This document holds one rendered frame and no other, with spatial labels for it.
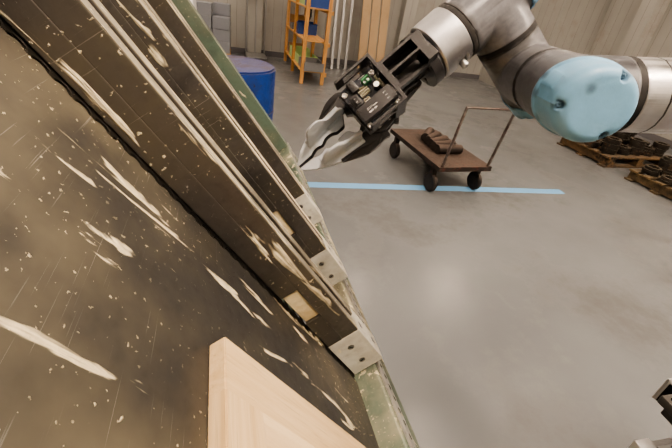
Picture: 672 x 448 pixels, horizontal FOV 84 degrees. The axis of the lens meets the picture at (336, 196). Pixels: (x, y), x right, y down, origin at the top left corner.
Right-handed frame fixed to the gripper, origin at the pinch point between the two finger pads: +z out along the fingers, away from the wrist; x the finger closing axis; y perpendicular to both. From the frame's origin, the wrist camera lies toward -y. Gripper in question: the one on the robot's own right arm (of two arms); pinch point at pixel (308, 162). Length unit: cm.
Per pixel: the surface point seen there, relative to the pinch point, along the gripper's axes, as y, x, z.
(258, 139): -52, -27, 10
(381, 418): -26, 41, 22
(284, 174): -61, -17, 12
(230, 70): -97, -76, 7
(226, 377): 16.2, 14.3, 17.0
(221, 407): 18.3, 15.8, 17.6
